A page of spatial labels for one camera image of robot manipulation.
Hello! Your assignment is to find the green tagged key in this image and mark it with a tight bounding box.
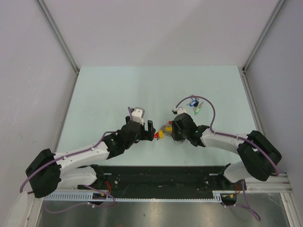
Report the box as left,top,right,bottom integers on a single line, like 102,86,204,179
193,102,204,115

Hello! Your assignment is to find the red handled key organizer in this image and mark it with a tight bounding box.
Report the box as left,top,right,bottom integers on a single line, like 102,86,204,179
160,125,185,144

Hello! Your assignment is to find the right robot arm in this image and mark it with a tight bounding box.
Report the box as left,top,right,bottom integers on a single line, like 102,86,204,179
171,113,282,190

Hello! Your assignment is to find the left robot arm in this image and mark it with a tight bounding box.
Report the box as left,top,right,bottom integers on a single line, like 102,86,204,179
19,120,156,198

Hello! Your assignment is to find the blue tagged key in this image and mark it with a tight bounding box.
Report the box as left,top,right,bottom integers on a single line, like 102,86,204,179
187,95,199,107

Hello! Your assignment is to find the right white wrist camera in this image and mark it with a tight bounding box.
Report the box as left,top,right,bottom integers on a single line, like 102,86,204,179
172,107,187,115

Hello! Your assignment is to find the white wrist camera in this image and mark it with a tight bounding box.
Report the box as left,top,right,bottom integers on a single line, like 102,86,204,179
172,107,187,115
131,107,145,125

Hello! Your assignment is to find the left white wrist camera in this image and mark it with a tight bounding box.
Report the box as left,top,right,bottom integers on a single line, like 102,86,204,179
131,107,145,125

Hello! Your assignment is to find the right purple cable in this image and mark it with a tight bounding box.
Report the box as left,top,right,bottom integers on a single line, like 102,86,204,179
174,96,280,177

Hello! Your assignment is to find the purple cable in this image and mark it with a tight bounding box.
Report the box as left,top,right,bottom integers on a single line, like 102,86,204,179
174,96,280,177
19,106,135,194

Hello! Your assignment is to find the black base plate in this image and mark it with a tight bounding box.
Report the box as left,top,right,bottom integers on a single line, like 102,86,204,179
89,165,241,199

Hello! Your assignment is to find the white slotted cable duct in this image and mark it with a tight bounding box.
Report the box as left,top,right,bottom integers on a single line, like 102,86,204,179
44,192,236,203

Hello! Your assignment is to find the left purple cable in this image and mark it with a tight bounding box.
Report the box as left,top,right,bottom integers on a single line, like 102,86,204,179
19,106,135,194

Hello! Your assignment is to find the left aluminium frame post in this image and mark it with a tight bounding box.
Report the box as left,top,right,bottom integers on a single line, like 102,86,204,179
35,0,80,74

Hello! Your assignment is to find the aluminium frame post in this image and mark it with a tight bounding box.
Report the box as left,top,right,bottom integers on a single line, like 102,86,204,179
35,0,80,74
242,0,287,73

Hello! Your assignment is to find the right aluminium frame post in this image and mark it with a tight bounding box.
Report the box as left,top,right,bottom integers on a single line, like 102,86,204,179
242,0,287,73

